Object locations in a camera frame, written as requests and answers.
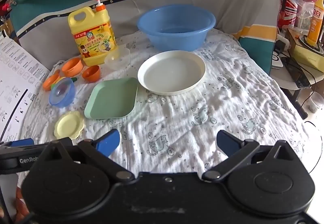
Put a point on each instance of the white printed cloth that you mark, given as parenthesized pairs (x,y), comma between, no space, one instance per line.
(202,112)

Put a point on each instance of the blue plastic basin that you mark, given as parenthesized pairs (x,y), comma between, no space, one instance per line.
(174,28)

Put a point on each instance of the white printed instruction sheet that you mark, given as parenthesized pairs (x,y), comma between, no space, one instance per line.
(15,82)

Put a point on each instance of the small yellow scalloped plate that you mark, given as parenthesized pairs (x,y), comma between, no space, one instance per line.
(68,125)

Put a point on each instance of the yellow detergent jug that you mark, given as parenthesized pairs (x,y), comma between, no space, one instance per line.
(92,36)

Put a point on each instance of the yellow toy banana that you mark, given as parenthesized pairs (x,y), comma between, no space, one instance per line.
(62,78)

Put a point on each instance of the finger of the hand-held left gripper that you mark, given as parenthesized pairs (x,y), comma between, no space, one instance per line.
(20,142)

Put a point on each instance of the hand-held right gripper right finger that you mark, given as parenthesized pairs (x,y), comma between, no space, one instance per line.
(226,141)

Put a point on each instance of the green square plate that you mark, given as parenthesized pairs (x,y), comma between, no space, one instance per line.
(112,98)

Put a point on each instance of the small blue translucent bowl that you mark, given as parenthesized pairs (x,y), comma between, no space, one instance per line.
(63,97)

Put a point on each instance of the person's left hand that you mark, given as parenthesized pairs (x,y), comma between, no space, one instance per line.
(21,201)

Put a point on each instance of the yellow squeeze bottle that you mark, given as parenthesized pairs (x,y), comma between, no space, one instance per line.
(316,19)

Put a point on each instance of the white round plate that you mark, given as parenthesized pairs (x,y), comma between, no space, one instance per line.
(171,72)

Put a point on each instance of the pale yellow box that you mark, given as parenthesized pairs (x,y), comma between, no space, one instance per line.
(310,55)

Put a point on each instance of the white round device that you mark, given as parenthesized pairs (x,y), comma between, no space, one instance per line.
(276,60)

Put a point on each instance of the black flat device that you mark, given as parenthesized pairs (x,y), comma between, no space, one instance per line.
(296,72)

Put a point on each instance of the clear plastic cup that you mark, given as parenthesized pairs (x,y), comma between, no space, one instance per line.
(316,102)

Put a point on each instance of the dark orange toy cup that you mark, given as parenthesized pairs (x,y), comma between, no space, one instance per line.
(91,74)

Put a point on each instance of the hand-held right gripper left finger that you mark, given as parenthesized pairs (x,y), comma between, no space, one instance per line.
(107,141)

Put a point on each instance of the clear plastic bowl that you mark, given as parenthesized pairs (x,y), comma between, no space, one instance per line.
(117,58)

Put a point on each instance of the red drink package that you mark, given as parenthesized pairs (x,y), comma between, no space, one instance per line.
(288,11)

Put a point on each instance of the light orange toy bowl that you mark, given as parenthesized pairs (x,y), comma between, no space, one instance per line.
(72,67)

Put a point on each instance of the orange toy pan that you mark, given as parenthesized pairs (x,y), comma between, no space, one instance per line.
(50,81)

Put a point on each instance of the green toy cucumber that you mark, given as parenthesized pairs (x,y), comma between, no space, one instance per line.
(73,78)

